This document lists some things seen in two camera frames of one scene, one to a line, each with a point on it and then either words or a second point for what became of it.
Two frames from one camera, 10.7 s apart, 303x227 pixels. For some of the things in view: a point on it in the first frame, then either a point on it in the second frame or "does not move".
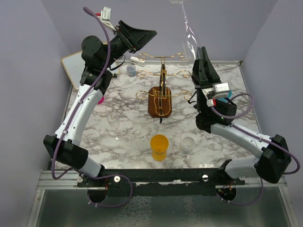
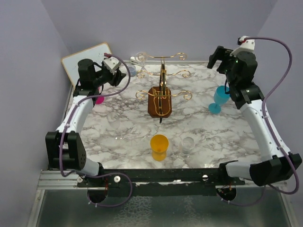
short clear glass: (187, 145) does not move
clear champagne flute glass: (191, 41) → (142, 75)
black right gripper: (203, 75) → (220, 54)
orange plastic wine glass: (159, 144) does not move
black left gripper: (134, 39) → (112, 76)
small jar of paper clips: (131, 70) does not move
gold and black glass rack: (160, 98) does not move
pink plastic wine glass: (101, 100) does not move
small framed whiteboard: (75, 65) does not move
